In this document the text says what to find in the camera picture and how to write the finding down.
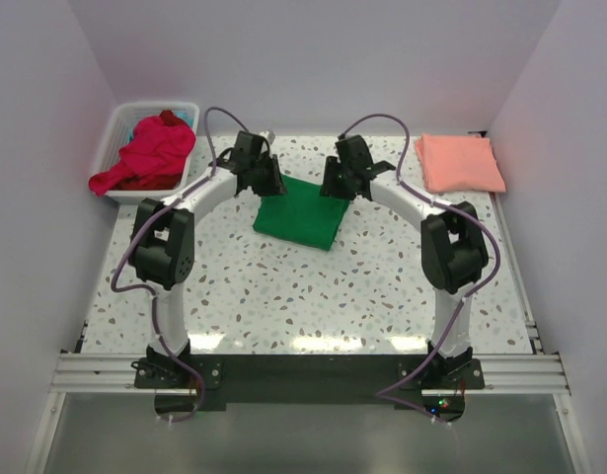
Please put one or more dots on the crumpled magenta t shirt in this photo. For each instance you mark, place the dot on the crumpled magenta t shirt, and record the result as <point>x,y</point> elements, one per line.
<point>154,160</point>

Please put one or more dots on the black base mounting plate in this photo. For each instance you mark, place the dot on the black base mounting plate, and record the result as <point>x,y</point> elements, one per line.
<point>270,379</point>

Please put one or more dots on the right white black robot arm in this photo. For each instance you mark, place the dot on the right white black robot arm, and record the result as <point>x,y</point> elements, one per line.
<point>453,252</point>

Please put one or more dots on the dark red t shirt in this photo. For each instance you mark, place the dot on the dark red t shirt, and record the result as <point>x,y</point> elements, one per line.
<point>168,118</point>

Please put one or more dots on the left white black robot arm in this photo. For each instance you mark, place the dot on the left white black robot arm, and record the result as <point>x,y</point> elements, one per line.
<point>162,245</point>

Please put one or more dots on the white plastic laundry basket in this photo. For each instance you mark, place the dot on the white plastic laundry basket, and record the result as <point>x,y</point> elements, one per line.
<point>119,132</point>

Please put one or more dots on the aluminium frame rail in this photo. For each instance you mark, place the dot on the aluminium frame rail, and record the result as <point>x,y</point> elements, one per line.
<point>503,374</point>

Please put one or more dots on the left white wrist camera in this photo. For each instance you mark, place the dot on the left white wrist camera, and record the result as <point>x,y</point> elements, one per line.
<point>269,135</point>

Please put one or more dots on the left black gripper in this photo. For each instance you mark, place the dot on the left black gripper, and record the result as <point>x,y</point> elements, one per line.
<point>275,187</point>

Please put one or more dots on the folded salmon pink t shirt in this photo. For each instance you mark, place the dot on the folded salmon pink t shirt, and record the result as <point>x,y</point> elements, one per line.
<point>455,163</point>

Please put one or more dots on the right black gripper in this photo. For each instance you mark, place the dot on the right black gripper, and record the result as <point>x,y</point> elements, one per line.
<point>333,164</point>

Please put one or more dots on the teal garment in basket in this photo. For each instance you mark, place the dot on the teal garment in basket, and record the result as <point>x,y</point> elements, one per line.
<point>185,116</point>

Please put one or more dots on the green t shirt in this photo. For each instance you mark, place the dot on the green t shirt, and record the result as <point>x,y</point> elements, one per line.
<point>301,216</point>

